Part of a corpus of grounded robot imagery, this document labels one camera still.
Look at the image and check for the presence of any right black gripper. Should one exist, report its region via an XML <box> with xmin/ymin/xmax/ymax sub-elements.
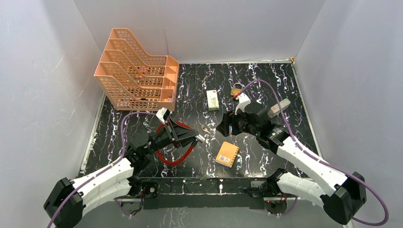
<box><xmin>216</xmin><ymin>105</ymin><xmax>259</xmax><ymax>137</ymax></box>

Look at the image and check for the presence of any red cable lock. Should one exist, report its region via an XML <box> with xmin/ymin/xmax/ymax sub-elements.
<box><xmin>156</xmin><ymin>121</ymin><xmax>206</xmax><ymax>166</ymax></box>

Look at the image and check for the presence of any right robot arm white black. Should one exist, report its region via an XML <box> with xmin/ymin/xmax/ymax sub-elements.
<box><xmin>216</xmin><ymin>102</ymin><xmax>366</xmax><ymax>225</ymax></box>

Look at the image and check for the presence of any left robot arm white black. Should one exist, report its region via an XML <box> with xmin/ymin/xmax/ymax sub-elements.
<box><xmin>43</xmin><ymin>120</ymin><xmax>205</xmax><ymax>228</ymax></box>

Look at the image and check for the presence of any orange spiral notebook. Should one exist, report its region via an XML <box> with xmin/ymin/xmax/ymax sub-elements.
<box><xmin>215</xmin><ymin>142</ymin><xmax>239</xmax><ymax>168</ymax></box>

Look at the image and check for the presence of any brass padlock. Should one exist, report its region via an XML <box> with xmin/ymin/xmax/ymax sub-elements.
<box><xmin>230</xmin><ymin>83</ymin><xmax>244</xmax><ymax>97</ymax></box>

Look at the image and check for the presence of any white green small box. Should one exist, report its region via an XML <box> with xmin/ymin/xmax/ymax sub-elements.
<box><xmin>206</xmin><ymin>90</ymin><xmax>219</xmax><ymax>111</ymax></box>

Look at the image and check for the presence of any orange plastic file rack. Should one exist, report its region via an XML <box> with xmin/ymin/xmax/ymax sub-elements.
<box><xmin>94</xmin><ymin>28</ymin><xmax>179</xmax><ymax>111</ymax></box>

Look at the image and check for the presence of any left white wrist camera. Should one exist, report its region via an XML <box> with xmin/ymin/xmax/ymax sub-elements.
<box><xmin>156</xmin><ymin>107</ymin><xmax>171</xmax><ymax>124</ymax></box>

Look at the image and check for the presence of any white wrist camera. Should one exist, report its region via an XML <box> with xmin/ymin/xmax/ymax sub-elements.
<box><xmin>156</xmin><ymin>107</ymin><xmax>171</xmax><ymax>124</ymax></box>
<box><xmin>234</xmin><ymin>93</ymin><xmax>251</xmax><ymax>115</ymax></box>

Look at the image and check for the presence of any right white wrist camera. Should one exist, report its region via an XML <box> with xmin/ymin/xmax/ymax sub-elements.
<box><xmin>234</xmin><ymin>93</ymin><xmax>251</xmax><ymax>115</ymax></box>

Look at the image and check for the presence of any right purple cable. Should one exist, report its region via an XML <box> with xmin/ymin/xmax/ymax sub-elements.
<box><xmin>238</xmin><ymin>79</ymin><xmax>389</xmax><ymax>227</ymax></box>

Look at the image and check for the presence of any purple cable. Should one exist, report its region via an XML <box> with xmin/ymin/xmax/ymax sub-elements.
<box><xmin>238</xmin><ymin>79</ymin><xmax>389</xmax><ymax>227</ymax></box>
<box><xmin>47</xmin><ymin>112</ymin><xmax>158</xmax><ymax>228</ymax></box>

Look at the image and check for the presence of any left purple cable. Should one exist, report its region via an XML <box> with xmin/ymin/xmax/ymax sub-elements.
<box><xmin>47</xmin><ymin>112</ymin><xmax>158</xmax><ymax>228</ymax></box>

